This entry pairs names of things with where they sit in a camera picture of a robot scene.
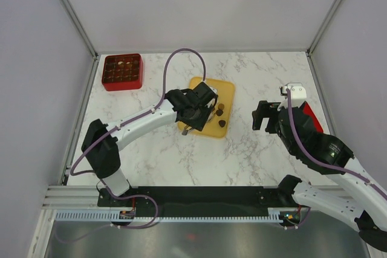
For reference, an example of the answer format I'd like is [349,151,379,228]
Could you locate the metal serving tongs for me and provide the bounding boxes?
[181,109,217,136]

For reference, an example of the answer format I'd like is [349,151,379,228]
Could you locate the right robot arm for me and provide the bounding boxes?
[252,100,386,252]

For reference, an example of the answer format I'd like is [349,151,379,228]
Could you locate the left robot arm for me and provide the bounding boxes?
[81,82,218,206]

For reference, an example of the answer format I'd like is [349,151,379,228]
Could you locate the yellow plastic tray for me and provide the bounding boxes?
[178,78,235,139]

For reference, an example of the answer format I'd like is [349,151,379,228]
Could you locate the red box lid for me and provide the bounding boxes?
[302,102,324,133]

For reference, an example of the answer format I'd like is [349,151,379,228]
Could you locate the red compartment box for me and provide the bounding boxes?
[102,53,144,92]

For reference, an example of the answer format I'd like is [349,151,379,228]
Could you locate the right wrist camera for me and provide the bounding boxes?
[278,83,307,111]

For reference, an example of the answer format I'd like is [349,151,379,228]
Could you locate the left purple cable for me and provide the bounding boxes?
[70,47,207,245]

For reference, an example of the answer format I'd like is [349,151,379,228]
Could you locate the right aluminium frame post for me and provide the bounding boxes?
[305,0,362,57]

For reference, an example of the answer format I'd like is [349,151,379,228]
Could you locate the aluminium frame post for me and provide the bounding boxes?
[59,0,98,59]
[305,0,362,57]

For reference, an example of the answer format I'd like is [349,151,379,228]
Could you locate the grey slotted cable duct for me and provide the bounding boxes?
[54,208,283,223]

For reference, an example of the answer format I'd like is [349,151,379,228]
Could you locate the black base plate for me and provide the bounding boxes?
[97,186,298,217]

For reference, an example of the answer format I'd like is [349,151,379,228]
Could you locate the left aluminium frame post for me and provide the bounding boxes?
[59,0,98,59]

